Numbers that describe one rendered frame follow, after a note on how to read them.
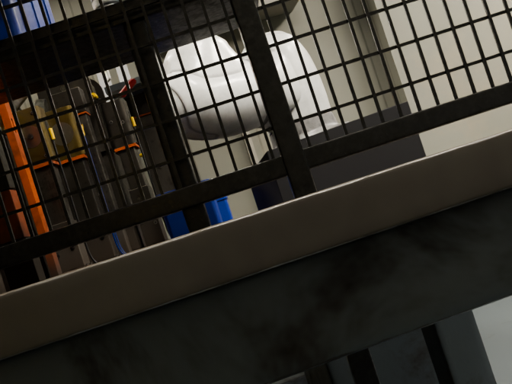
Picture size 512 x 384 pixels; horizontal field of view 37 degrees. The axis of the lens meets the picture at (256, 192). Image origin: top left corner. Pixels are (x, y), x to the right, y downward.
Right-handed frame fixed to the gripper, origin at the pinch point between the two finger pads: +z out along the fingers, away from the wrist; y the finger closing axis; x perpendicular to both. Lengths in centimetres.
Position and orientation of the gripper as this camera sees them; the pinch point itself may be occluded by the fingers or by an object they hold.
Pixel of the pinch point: (129, 72)
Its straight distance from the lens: 232.5
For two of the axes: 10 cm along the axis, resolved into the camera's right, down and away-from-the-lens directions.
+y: -8.6, 2.6, -4.4
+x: 4.0, -1.7, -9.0
